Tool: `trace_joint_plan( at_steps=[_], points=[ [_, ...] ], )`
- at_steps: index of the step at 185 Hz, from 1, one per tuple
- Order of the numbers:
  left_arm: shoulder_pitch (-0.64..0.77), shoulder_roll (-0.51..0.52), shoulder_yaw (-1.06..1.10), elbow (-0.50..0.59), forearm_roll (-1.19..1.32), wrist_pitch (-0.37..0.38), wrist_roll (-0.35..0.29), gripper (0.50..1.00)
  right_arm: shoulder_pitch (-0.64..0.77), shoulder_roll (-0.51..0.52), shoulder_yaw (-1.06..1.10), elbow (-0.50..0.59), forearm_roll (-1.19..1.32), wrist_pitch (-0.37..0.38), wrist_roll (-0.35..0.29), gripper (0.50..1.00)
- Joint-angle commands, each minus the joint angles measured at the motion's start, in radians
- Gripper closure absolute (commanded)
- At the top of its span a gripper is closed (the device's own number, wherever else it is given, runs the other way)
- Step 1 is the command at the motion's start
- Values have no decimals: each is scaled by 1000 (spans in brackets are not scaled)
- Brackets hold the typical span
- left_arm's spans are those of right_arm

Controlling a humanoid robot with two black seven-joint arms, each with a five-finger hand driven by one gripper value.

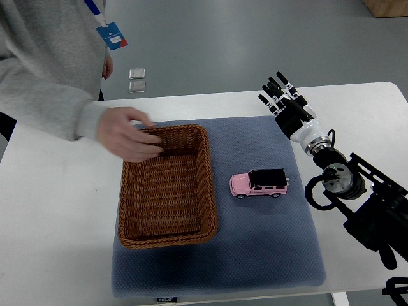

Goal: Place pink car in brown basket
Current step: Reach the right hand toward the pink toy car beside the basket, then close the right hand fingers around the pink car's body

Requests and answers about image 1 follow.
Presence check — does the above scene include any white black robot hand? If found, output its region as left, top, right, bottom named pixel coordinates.
left=258, top=71, right=330, bottom=156

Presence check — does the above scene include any pink toy car black roof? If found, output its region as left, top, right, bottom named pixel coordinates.
left=229, top=168, right=290, bottom=199

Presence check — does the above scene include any brown wicker basket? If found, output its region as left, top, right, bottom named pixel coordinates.
left=117, top=124, right=218, bottom=249

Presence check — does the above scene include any grey sweatshirt sleeve forearm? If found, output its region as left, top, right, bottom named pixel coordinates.
left=1, top=57, right=108, bottom=141

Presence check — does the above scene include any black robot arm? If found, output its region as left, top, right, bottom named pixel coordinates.
left=258, top=72, right=407, bottom=270

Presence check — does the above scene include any human right hand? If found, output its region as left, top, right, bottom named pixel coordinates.
left=97, top=107, right=163, bottom=163

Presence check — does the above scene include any human left hand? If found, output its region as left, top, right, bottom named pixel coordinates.
left=101, top=56, right=113, bottom=80

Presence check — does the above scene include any wooden box corner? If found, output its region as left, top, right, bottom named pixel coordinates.
left=363, top=0, right=407, bottom=18

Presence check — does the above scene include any lower silver floor plate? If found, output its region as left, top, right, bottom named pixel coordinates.
left=128, top=81, right=146, bottom=94

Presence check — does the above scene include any silver floor plate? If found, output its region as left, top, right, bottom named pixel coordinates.
left=129, top=68, right=145, bottom=80
left=128, top=81, right=146, bottom=94

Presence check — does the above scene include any blue-grey foam mat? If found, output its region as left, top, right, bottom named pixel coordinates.
left=112, top=115, right=326, bottom=298

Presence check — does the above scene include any upper silver floor plate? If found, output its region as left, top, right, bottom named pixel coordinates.
left=129, top=68, right=145, bottom=80

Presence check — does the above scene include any blue ID badge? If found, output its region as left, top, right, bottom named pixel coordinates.
left=96, top=22, right=128, bottom=50

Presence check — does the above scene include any person torso grey sweatshirt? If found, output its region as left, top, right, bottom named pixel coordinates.
left=1, top=1, right=108, bottom=104

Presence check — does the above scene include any black cable loop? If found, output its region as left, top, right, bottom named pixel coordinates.
left=305, top=174, right=335, bottom=211

